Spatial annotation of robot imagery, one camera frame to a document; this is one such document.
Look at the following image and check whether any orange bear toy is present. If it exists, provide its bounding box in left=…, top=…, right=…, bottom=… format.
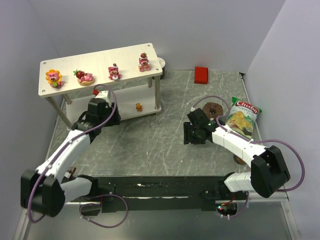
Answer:
left=135, top=102, right=143, bottom=112

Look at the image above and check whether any pink bear strawberry cake toy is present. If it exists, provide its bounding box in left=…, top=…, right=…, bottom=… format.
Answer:
left=137, top=52, right=151, bottom=72

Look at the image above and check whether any pink bear cupcake toy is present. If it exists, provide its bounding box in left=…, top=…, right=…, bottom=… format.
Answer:
left=108, top=63, right=122, bottom=81

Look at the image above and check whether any pink bear donut toy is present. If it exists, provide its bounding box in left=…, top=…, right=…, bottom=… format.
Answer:
left=73, top=69, right=95, bottom=87

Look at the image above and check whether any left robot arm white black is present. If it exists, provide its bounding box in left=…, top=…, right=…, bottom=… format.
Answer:
left=20, top=97, right=121, bottom=223

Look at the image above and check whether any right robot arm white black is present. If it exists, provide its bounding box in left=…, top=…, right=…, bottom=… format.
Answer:
left=183, top=108, right=291, bottom=198

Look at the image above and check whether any white round object behind shelf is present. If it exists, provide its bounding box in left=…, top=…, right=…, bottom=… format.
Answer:
left=158, top=57, right=166, bottom=80

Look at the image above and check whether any white two-tier shelf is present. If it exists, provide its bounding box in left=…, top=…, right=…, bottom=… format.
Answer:
left=38, top=43, right=163, bottom=127

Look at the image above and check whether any brown green wrapped roll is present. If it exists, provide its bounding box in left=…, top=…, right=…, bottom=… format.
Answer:
left=202, top=102, right=224, bottom=120

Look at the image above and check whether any green cassava chips bag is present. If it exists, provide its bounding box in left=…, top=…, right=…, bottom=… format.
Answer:
left=226, top=97, right=262, bottom=139

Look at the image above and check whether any brown jar with lid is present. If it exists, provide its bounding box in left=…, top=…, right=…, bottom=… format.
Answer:
left=233, top=154, right=246, bottom=165

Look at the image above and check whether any red block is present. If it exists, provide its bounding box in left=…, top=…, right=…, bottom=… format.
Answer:
left=194, top=66, right=209, bottom=85

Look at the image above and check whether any brown snack bar wrapper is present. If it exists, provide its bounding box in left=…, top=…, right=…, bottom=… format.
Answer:
left=64, top=167, right=76, bottom=179

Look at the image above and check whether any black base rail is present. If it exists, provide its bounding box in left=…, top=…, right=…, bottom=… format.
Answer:
left=74, top=176, right=246, bottom=213

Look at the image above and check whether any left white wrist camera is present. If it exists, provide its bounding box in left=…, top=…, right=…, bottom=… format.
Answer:
left=93, top=89, right=111, bottom=104

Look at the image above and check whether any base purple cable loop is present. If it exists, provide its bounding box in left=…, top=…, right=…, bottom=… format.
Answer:
left=79, top=194, right=129, bottom=229

